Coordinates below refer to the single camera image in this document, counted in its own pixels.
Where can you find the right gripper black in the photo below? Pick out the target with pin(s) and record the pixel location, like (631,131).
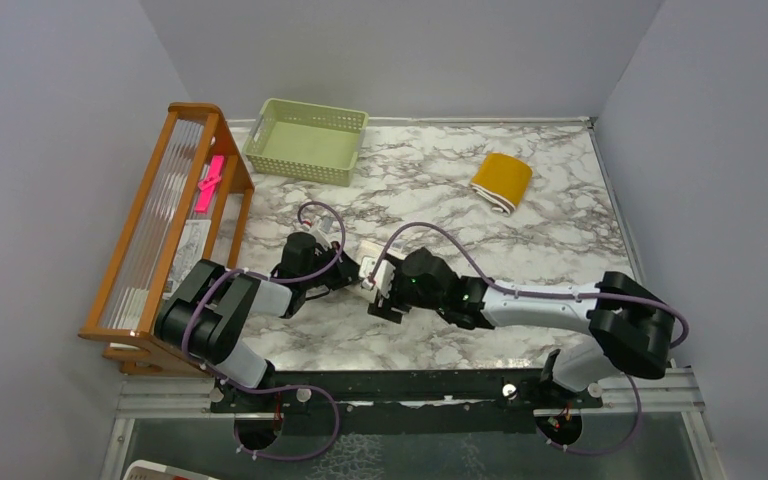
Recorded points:
(384,307)

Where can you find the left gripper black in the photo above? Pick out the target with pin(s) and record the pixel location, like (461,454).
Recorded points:
(347,270)

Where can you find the green plastic basket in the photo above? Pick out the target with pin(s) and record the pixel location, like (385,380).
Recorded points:
(306,141)

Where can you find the yellow towel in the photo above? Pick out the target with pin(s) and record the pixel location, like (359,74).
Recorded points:
(502,180)

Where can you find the white towel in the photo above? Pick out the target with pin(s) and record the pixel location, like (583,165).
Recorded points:
(369,248)

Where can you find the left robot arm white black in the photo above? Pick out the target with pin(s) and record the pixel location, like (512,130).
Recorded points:
(206,314)

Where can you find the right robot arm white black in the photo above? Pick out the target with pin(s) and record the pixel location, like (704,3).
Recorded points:
(628,329)

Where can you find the pink plastic clip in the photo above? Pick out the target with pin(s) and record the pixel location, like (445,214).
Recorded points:
(208,184)

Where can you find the wooden rack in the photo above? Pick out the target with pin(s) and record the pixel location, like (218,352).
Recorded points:
(130,295)

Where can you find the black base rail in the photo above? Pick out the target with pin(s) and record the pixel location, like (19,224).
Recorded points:
(400,402)

